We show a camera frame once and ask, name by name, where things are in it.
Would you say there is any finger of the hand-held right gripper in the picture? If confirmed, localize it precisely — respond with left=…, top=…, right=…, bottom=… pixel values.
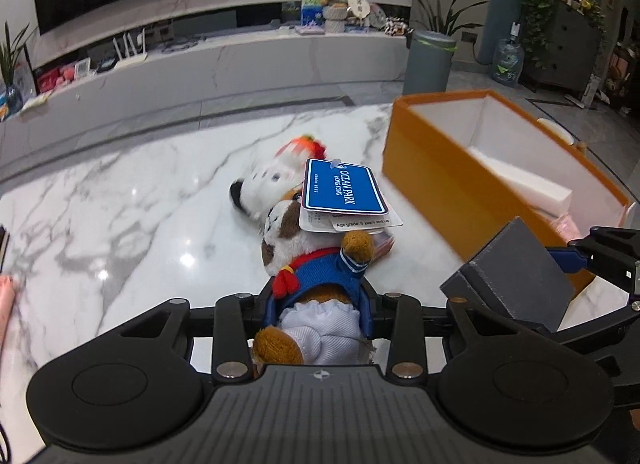
left=547, top=227, right=640, bottom=290
left=542, top=301, right=640, bottom=353

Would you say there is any sailor bear plush with tag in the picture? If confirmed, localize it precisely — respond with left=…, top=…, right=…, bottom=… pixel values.
left=252, top=158, right=403, bottom=366

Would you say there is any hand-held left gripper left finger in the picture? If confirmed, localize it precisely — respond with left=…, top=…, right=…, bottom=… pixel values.
left=97, top=279, right=277, bottom=381

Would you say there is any long white box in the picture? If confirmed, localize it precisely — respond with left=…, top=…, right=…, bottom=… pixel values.
left=467, top=144, right=573, bottom=217

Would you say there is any blue vase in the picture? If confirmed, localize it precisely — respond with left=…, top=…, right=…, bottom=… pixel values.
left=0, top=84, right=23, bottom=120

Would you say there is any crochet orange toy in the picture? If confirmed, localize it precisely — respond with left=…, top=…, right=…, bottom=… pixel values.
left=280, top=133, right=328, bottom=162

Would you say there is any round white fan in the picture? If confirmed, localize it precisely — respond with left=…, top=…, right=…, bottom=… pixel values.
left=348, top=0, right=372, bottom=28

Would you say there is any marble television console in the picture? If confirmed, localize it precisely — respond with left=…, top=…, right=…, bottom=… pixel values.
left=0, top=27, right=408, bottom=172

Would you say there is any green plant on console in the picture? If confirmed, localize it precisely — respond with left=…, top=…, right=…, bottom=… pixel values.
left=0, top=22, right=38, bottom=90

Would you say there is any teddy bear on shelf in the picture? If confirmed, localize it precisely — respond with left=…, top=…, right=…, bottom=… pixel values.
left=322, top=4, right=348, bottom=34

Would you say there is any grey floral print box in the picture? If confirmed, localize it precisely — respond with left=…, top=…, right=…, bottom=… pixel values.
left=439, top=217, right=590, bottom=332

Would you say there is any orange cardboard storage box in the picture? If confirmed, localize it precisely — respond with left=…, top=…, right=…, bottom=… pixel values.
left=382, top=88, right=636, bottom=295

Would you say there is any small pink item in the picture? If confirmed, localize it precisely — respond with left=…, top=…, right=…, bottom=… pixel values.
left=367, top=231, right=397, bottom=262

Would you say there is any red box on console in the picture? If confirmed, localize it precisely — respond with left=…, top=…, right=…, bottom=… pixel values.
left=37, top=68, right=63, bottom=92

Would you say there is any pink fabric pouch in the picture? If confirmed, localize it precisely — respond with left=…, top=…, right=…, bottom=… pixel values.
left=542, top=211, right=583, bottom=245

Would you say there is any white animal plush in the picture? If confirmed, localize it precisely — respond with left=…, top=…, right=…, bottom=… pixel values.
left=229, top=151, right=311, bottom=222

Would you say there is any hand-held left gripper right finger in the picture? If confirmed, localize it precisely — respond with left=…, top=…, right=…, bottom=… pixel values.
left=360, top=285, right=505, bottom=381

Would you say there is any white router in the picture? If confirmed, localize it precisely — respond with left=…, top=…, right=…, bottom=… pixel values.
left=112, top=30, right=149, bottom=69

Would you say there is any grey trash bin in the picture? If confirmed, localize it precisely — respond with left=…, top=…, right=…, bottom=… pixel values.
left=402, top=30, right=458, bottom=95

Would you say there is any long-leaf floor plant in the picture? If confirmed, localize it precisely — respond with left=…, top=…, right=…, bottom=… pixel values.
left=406, top=0, right=488, bottom=38

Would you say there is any large water bottle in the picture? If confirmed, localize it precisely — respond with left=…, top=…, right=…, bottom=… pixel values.
left=492, top=22, right=526, bottom=89

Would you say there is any grey cabinet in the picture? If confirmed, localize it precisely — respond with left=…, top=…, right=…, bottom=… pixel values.
left=520, top=0, right=608, bottom=92

